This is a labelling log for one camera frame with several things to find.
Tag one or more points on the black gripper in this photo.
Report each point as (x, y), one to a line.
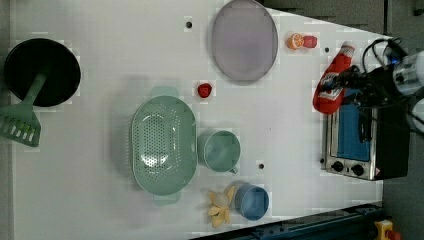
(372, 89)

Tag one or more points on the red ketchup bottle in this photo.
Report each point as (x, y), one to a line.
(329, 94)

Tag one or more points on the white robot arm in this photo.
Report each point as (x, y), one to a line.
(397, 84)

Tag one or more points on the green oval strainer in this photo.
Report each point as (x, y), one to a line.
(163, 137)

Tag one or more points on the silver toaster oven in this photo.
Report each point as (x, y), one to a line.
(370, 144)

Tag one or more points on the orange slice toy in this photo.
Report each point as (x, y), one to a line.
(295, 41)

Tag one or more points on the grey round plate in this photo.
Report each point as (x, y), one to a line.
(244, 40)

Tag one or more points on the yellow red clamp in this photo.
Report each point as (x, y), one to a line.
(385, 231)

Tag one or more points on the green mug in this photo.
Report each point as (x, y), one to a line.
(219, 151)

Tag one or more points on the small red strawberry toy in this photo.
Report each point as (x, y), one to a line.
(204, 90)

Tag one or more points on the peeled banana toy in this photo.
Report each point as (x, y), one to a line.
(220, 206)

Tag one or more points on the black round pan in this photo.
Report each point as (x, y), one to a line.
(50, 58)

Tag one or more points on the green slotted spatula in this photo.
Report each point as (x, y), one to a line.
(19, 122)

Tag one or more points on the blue metal rail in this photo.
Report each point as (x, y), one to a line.
(353, 223)

